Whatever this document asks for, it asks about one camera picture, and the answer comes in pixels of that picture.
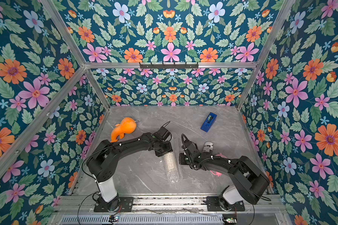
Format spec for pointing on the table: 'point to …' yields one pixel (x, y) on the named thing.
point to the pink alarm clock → (218, 173)
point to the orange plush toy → (127, 125)
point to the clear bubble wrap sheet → (180, 170)
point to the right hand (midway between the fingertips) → (181, 156)
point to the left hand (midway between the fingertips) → (173, 151)
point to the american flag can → (208, 146)
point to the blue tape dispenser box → (209, 122)
